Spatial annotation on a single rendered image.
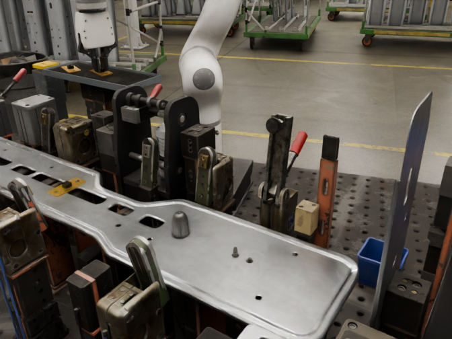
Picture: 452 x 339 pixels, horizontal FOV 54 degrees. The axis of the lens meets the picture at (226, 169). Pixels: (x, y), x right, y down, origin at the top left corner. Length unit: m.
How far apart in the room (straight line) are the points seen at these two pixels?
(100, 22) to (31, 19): 4.45
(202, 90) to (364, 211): 0.67
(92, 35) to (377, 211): 1.04
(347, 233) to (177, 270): 0.75
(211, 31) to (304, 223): 0.74
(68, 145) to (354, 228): 0.88
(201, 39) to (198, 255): 0.80
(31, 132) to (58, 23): 4.29
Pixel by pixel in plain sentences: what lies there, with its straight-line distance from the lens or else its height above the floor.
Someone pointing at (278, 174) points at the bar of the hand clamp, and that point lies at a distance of 0.86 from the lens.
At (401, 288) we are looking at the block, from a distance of 0.67.
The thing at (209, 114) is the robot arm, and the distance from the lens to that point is 1.41.
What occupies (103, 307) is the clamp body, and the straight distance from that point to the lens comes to 0.68.
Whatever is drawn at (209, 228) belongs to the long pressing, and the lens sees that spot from 0.88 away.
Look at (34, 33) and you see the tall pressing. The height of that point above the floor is 0.60.
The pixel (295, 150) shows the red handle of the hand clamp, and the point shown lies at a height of 1.12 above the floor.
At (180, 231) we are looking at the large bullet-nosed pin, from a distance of 0.85.
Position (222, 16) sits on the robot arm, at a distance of 1.35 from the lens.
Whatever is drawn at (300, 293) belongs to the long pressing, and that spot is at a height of 1.00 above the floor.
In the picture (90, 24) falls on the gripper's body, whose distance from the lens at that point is 1.36.
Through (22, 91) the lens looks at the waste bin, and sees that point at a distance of 3.88.
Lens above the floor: 1.50
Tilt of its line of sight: 27 degrees down
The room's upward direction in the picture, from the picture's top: 1 degrees counter-clockwise
